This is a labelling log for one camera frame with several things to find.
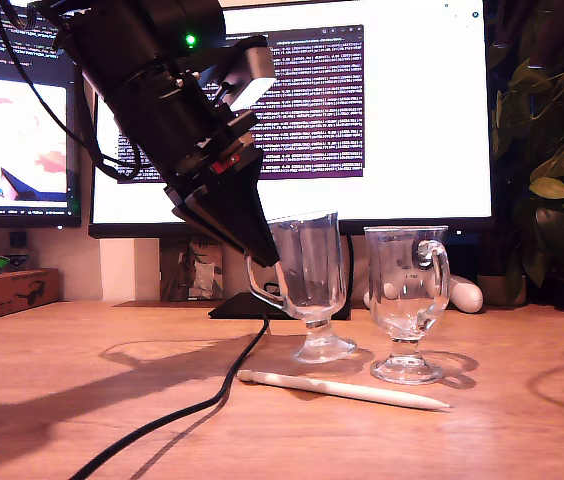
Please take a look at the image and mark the leaf patterned card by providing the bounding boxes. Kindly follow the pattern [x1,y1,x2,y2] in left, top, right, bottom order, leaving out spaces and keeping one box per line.
[160,237,225,303]

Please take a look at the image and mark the white pen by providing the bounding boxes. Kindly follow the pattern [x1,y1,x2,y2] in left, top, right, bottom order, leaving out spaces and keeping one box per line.
[236,369,452,412]

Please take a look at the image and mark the white game controller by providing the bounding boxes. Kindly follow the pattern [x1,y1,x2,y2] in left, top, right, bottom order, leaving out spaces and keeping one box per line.
[363,272,485,315]

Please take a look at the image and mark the black monitor power cable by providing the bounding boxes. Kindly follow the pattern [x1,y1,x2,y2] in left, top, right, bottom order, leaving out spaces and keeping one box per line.
[345,235,356,301]

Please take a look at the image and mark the black monitor with code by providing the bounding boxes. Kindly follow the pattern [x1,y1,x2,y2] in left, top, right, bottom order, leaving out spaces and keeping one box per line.
[0,0,83,230]

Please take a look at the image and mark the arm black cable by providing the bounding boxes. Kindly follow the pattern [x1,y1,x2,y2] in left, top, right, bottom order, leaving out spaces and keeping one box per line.
[0,0,144,184]

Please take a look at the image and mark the green leafy plant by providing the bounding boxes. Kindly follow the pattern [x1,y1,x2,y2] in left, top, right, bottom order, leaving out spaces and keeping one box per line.
[486,0,564,301]

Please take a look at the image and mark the dark round glossy pot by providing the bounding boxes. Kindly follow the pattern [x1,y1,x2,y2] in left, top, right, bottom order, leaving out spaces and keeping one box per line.
[533,205,564,251]

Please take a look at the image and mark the arm grey camera box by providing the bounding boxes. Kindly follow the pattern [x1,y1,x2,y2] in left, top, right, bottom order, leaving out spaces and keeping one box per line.
[196,35,278,110]

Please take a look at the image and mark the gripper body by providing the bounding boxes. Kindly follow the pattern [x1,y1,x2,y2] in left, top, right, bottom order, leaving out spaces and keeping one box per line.
[114,89,265,207]

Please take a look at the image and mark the large black Huawei monitor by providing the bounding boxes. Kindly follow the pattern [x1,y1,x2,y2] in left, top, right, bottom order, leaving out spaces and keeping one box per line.
[87,0,494,321]

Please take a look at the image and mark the cardboard box with sunglasses print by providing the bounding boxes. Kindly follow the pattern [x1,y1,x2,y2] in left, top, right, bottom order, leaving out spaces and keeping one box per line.
[0,268,62,319]

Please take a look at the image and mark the black cable on table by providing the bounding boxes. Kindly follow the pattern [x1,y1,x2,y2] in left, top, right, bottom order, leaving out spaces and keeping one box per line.
[64,312,273,480]

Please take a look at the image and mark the small clear glass handled cup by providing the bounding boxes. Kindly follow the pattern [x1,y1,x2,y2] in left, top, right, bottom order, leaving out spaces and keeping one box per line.
[245,210,358,365]
[363,224,452,386]

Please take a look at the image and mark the small beige plant pot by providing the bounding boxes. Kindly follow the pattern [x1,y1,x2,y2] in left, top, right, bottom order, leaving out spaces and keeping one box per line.
[476,273,528,307]

